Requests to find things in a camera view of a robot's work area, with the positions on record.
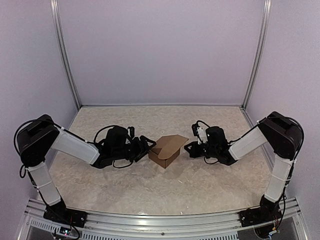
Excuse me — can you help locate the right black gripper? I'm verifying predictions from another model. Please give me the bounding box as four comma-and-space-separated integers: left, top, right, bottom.
184, 140, 219, 158

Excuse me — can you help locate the left aluminium corner post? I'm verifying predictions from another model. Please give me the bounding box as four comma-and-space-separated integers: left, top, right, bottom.
50, 0, 82, 111

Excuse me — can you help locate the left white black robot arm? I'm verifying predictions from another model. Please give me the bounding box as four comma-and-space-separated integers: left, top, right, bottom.
13, 114, 157, 223

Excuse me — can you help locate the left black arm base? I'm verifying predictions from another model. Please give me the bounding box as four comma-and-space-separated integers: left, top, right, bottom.
43, 200, 88, 228

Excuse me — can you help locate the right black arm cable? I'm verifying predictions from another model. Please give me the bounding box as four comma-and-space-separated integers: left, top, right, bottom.
196, 120, 213, 130

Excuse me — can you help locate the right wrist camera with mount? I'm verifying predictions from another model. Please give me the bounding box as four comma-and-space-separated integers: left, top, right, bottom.
191, 123, 208, 145

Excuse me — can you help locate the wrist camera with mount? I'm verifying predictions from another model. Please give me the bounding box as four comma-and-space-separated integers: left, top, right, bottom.
127, 126, 135, 139
191, 123, 208, 145

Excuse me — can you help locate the front aluminium frame rail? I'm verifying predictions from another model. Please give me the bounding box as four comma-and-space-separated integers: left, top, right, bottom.
15, 198, 311, 240

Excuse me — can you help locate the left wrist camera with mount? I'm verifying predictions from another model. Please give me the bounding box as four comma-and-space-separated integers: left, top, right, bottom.
127, 126, 135, 139

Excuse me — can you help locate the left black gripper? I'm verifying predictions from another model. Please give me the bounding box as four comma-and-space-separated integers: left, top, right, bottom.
112, 135, 156, 163

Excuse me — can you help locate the right aluminium corner post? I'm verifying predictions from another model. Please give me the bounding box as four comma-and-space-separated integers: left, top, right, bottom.
241, 0, 272, 112

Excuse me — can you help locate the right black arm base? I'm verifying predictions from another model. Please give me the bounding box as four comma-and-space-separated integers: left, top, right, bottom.
238, 195, 283, 227

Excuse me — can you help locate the aluminium corner post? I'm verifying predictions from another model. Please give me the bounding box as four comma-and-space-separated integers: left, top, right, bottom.
241, 0, 272, 112
50, 0, 82, 111

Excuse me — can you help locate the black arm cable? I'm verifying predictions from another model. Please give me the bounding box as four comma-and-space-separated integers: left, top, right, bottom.
93, 126, 116, 146
196, 120, 213, 130

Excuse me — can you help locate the brown cardboard box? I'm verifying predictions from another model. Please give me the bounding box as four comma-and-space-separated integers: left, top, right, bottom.
148, 134, 189, 169

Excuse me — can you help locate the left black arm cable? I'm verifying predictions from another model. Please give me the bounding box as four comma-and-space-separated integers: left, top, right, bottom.
93, 126, 116, 146

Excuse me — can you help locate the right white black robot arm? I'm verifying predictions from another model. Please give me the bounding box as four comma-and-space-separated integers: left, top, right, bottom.
184, 111, 305, 222

